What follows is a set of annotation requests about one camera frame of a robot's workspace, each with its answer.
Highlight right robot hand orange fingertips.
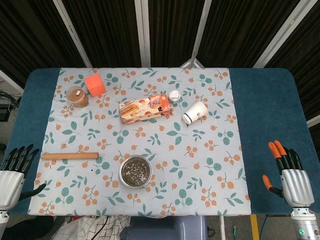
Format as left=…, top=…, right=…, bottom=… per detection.
left=262, top=140, right=315, bottom=208

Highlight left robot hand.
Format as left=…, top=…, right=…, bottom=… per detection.
left=0, top=144, right=48, bottom=210

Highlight wooden stick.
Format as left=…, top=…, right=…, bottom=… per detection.
left=41, top=152, right=100, bottom=161

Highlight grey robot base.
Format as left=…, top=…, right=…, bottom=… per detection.
left=120, top=216, right=208, bottom=240

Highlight metal bowl with contents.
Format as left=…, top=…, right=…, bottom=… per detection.
left=118, top=154, right=153, bottom=189

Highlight black floor equipment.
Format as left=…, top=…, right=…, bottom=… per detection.
left=0, top=91, right=22, bottom=123

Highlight blue table cover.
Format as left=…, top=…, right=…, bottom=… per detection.
left=0, top=67, right=320, bottom=216

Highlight checkered white cloth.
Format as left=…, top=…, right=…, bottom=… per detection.
left=51, top=215, right=132, bottom=240

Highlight floral tablecloth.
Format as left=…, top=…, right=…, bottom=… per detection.
left=26, top=66, right=252, bottom=217

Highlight clear jar brown contents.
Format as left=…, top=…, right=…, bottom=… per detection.
left=66, top=85, right=89, bottom=109

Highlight white paper cup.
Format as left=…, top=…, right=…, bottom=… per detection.
left=181, top=100, right=209, bottom=125

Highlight orange cube box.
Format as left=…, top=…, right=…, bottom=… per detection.
left=84, top=73, right=107, bottom=98

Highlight small metal tin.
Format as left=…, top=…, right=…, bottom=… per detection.
left=167, top=90, right=181, bottom=104

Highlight orange biscuit box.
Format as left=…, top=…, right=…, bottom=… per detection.
left=118, top=94, right=173, bottom=125

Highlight grey tripod stand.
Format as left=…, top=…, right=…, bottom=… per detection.
left=179, top=49, right=207, bottom=70

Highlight white partition post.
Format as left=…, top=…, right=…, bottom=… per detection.
left=252, top=0, right=311, bottom=69
left=193, top=0, right=213, bottom=55
left=51, top=0, right=93, bottom=69
left=134, top=0, right=153, bottom=68

